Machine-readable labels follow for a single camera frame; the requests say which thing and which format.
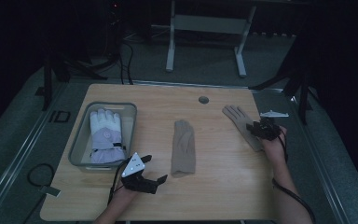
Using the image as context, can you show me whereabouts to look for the person's right hand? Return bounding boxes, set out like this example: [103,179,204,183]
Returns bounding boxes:
[260,125,289,171]

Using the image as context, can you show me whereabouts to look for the hand-held gripper cable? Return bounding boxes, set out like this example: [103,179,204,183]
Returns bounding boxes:
[107,158,132,205]
[271,133,317,224]

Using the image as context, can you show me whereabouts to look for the white desk frame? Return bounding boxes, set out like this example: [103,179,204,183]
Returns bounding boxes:
[165,0,257,78]

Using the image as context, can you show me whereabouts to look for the black floor cable with tag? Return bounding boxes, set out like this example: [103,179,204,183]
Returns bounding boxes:
[26,162,62,198]

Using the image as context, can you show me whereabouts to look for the right hand-held gripper cable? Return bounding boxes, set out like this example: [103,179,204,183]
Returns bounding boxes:
[271,133,317,224]

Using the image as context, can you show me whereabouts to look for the grey plastic bin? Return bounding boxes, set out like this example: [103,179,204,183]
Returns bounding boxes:
[68,101,138,174]

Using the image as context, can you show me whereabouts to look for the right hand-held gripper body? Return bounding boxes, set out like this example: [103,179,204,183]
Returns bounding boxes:
[253,109,290,142]

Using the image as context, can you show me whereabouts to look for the plain beige knit glove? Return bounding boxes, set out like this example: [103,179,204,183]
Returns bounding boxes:
[170,119,197,179]

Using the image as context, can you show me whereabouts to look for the black tripod stand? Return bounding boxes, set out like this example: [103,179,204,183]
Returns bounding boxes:
[34,52,109,112]
[249,69,314,126]

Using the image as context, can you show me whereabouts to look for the person's left hand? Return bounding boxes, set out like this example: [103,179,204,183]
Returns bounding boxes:
[114,184,140,203]

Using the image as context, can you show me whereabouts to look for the white purple ski glove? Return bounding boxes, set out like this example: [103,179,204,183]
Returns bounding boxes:
[89,108,128,165]

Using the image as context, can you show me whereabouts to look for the black floor bracket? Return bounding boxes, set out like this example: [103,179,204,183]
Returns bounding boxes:
[48,109,72,124]

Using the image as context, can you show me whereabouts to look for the left hand-held gripper cable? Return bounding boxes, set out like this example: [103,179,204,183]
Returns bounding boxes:
[107,158,132,205]

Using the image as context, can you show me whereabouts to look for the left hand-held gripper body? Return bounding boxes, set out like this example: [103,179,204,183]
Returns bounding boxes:
[120,151,158,195]

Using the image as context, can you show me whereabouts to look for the black hanging cables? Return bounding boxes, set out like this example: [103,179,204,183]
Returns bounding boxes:
[117,39,135,86]

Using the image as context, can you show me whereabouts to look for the beige knit glove with button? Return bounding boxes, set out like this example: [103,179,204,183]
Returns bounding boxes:
[222,105,266,153]

